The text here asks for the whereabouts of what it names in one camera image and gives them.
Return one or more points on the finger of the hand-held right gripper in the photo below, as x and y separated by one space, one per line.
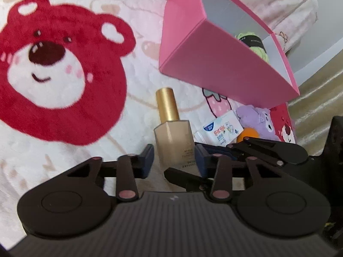
268 147
182 178

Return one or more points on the green yarn ball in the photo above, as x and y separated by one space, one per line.
261 52

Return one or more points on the pink checked pillow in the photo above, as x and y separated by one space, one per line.
281 2

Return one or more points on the small white tissue pack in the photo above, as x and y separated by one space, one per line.
219 128

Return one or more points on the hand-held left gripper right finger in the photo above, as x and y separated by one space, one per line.
199 162

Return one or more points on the beige striped curtain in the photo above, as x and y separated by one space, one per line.
316 99

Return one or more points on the gold capped foundation bottle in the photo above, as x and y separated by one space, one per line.
171 139

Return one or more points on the pink cardboard box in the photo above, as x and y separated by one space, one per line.
209 67

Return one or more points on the orange makeup sponge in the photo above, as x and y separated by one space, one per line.
246 133

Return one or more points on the purple plush toy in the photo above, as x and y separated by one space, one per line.
257 120

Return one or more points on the red bear printed blanket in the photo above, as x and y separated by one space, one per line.
67 99

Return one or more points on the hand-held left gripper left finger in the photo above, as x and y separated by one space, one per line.
147 162

